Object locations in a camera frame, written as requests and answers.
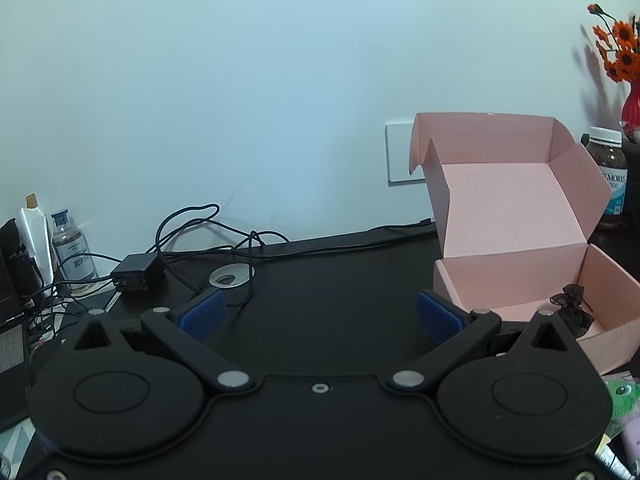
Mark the orange artificial flowers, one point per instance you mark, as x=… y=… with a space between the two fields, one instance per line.
x=617 y=42

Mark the white tube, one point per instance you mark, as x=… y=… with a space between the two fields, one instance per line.
x=34 y=229

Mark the green frog plush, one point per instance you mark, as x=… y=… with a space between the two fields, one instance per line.
x=624 y=392

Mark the white wall socket panel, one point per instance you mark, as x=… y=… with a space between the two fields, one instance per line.
x=397 y=143

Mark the pink cardboard box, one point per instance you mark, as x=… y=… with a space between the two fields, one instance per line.
x=515 y=200

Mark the red ribbed vase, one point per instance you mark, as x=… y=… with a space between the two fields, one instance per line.
x=630 y=115

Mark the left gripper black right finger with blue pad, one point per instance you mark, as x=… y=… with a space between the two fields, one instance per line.
x=460 y=337

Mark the brown fish oil bottle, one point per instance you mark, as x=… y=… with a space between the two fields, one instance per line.
x=605 y=147

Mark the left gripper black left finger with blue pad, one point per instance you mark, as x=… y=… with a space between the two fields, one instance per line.
x=180 y=334

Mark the silver desk grommet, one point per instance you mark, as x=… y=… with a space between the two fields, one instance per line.
x=231 y=275

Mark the clear bottle blue cap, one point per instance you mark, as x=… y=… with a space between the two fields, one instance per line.
x=72 y=252

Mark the black power adapter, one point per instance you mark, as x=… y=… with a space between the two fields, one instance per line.
x=138 y=273

